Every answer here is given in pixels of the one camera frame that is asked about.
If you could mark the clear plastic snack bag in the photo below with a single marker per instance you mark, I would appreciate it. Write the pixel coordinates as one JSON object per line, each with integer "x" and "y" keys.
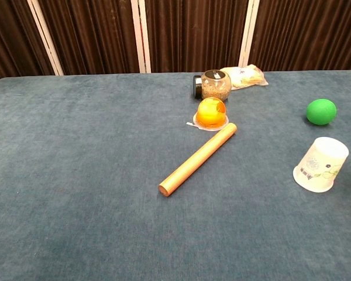
{"x": 247, "y": 77}

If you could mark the black round lid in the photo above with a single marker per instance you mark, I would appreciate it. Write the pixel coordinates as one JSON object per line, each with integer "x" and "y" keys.
{"x": 196, "y": 87}

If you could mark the orange jelly cup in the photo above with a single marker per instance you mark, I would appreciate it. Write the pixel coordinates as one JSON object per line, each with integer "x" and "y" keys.
{"x": 210, "y": 114}

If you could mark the green ball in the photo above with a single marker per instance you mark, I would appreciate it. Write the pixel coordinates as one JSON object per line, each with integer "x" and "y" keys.
{"x": 321, "y": 112}

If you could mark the wooden rolling rod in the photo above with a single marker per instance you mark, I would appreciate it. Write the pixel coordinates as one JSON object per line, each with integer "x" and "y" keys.
{"x": 197, "y": 159}

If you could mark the white paper cup floral print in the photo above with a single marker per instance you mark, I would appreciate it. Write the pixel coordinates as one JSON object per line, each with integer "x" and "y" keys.
{"x": 320, "y": 167}

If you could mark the brown pleated curtain panel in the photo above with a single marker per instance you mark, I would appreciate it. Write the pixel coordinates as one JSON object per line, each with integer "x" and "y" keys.
{"x": 307, "y": 32}
{"x": 8, "y": 38}
{"x": 90, "y": 35}
{"x": 196, "y": 32}

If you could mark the round glass jar with seeds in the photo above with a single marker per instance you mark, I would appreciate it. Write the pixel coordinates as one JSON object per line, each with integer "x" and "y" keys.
{"x": 216, "y": 87}

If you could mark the white partition frame post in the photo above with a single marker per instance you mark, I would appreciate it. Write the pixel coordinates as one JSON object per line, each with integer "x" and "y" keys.
{"x": 45, "y": 38}
{"x": 141, "y": 38}
{"x": 248, "y": 35}

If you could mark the blue velvet tablecloth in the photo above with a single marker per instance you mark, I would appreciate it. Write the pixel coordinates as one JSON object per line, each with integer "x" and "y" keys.
{"x": 76, "y": 175}

